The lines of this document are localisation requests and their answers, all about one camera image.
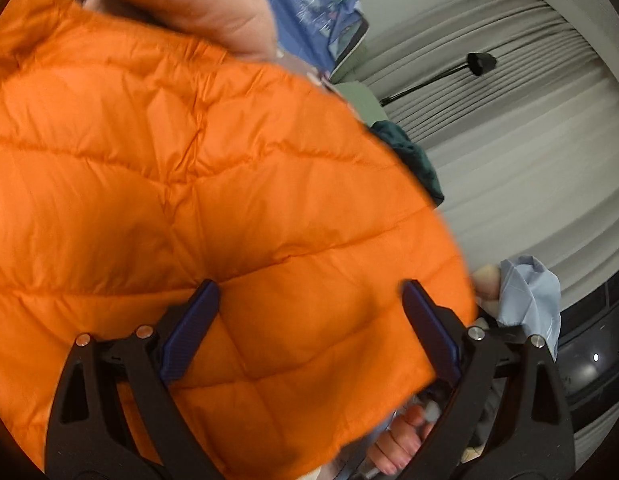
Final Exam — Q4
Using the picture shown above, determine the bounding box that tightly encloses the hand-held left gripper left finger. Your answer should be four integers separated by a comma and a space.
44, 279, 225, 480

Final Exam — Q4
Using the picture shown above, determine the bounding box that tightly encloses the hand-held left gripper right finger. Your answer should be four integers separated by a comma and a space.
400, 280, 576, 480

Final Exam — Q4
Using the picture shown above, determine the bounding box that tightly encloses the orange puffer jacket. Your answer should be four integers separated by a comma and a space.
0, 0, 480, 480

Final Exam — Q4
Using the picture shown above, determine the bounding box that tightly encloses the person's right forearm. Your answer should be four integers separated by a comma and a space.
497, 255, 563, 363

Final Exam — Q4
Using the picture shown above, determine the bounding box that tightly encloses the person's right hand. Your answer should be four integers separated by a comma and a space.
475, 265, 503, 313

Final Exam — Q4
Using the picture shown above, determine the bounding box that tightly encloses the dark green garment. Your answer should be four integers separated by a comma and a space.
370, 120, 445, 206

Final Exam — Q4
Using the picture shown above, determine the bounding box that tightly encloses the grey pleated curtain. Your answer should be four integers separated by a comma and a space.
362, 0, 619, 311

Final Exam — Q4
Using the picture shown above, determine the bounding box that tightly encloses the green cushion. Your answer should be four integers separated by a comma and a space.
334, 40, 390, 128

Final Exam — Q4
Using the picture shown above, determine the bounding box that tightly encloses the black floor lamp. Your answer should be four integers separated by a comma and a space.
379, 51, 497, 107

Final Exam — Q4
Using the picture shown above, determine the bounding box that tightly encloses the peach puffer garment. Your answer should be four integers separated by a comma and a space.
82, 0, 280, 63

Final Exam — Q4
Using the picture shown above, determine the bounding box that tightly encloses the blue tree-print sheet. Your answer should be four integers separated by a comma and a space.
242, 0, 370, 73

